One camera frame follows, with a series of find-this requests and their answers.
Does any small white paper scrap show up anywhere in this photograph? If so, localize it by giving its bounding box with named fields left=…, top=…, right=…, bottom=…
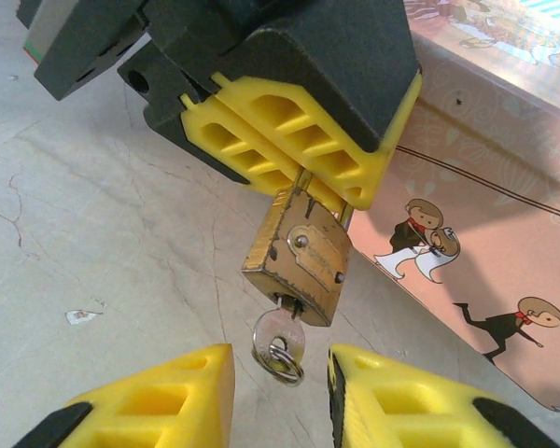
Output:
left=64, top=307, right=106, bottom=326

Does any small silver key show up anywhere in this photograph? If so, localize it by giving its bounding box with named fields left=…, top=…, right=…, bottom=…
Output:
left=251, top=296, right=307, bottom=371

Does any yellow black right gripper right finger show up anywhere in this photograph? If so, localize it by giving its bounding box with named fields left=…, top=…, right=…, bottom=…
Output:
left=326, top=343, right=560, bottom=448

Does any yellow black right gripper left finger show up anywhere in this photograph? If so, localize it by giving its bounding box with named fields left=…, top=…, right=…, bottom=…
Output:
left=11, top=343, right=237, bottom=448

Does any silver key ring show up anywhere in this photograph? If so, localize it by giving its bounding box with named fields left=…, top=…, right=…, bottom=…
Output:
left=260, top=337, right=306, bottom=385

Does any pink wedding cartoon box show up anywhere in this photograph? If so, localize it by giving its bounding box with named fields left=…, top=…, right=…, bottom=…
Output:
left=344, top=0, right=560, bottom=415

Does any brass padlock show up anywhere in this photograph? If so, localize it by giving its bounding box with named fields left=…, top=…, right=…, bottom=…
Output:
left=240, top=167, right=357, bottom=329

